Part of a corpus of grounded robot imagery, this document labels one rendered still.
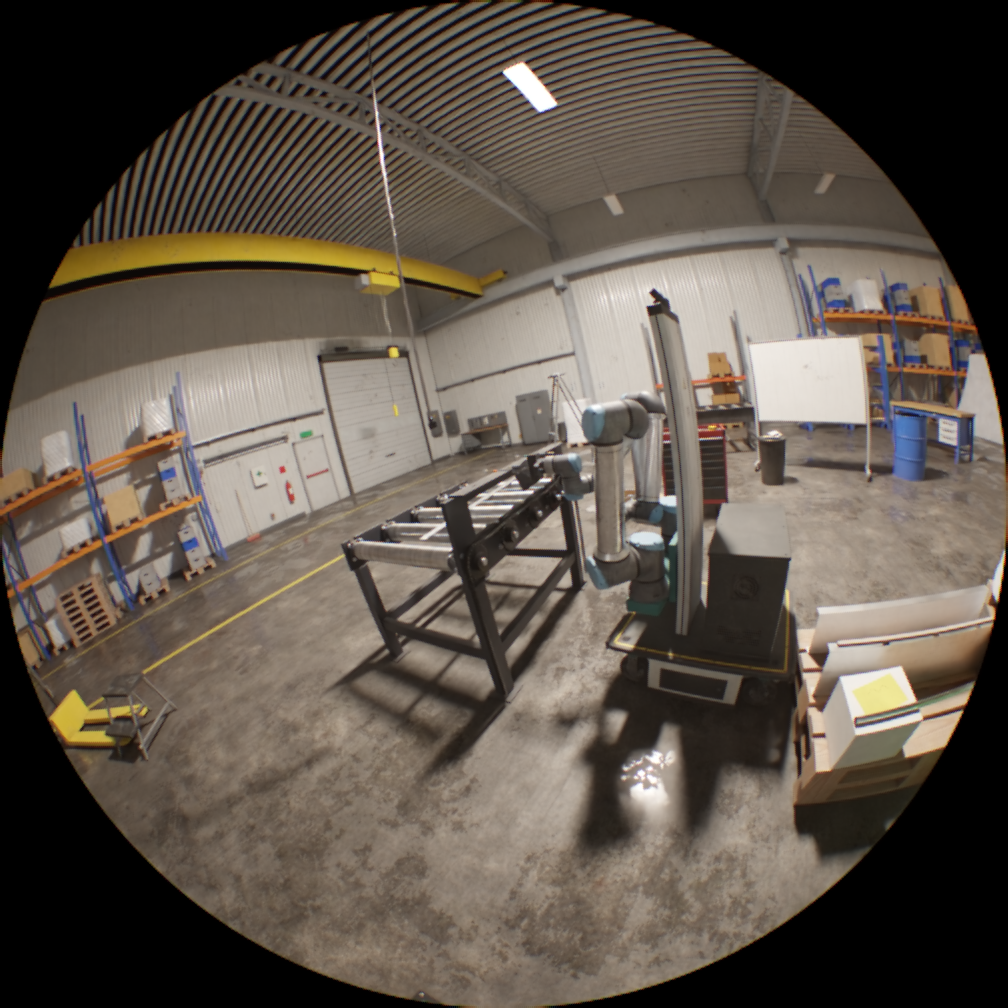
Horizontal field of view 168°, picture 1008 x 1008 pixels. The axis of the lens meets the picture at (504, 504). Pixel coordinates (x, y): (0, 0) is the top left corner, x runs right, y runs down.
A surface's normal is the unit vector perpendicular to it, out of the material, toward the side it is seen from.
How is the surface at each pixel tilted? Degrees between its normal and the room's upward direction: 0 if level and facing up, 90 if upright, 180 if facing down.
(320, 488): 90
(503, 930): 0
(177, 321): 90
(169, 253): 90
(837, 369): 90
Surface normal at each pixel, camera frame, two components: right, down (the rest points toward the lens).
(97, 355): 0.84, -0.04
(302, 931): -0.21, -0.94
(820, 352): -0.80, 0.32
